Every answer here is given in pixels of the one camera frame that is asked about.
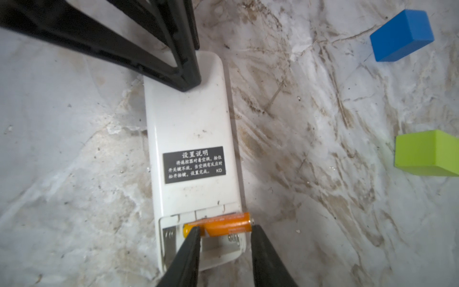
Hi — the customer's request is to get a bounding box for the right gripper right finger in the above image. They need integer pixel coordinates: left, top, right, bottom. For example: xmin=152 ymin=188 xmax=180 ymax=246
xmin=251 ymin=225 xmax=298 ymax=287

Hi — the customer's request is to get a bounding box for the white red remote control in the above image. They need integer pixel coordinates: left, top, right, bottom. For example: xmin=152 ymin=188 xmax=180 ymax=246
xmin=143 ymin=51 xmax=246 ymax=273

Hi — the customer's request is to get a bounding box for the orange battery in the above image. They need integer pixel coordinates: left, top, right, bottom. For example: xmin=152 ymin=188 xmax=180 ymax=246
xmin=183 ymin=212 xmax=254 ymax=238

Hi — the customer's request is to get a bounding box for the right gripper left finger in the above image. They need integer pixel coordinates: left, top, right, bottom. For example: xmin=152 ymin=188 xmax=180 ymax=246
xmin=157 ymin=227 xmax=201 ymax=287

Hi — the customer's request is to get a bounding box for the blue cube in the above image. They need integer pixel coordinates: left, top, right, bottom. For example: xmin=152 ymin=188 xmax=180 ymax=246
xmin=370 ymin=10 xmax=435 ymax=62

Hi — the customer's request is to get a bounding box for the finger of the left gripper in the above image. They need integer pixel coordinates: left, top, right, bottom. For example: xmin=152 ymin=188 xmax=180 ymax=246
xmin=1 ymin=1 xmax=202 ymax=92

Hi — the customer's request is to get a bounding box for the green cube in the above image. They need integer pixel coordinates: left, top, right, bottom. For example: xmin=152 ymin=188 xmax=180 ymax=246
xmin=394 ymin=130 xmax=459 ymax=177

